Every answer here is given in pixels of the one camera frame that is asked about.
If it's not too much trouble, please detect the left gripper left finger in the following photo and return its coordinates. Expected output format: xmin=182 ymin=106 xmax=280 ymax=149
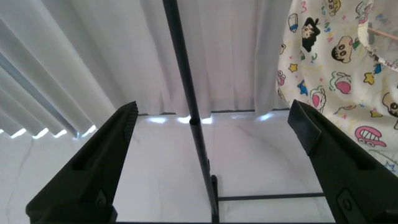
xmin=25 ymin=101 xmax=139 ymax=224

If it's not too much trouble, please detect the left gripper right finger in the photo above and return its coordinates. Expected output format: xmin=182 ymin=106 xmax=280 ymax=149
xmin=287 ymin=99 xmax=398 ymax=224

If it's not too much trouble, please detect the cream printed garment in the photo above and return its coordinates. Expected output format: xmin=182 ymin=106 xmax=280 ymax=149
xmin=275 ymin=0 xmax=398 ymax=177

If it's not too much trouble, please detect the pink clothes hanger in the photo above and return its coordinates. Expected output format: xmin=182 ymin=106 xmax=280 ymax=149
xmin=368 ymin=27 xmax=398 ymax=42

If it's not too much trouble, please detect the black clothes rack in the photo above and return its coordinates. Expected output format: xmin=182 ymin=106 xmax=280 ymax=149
xmin=162 ymin=0 xmax=326 ymax=223

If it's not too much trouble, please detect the white curtain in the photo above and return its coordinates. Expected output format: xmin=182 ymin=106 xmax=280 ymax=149
xmin=0 ymin=0 xmax=293 ymax=139

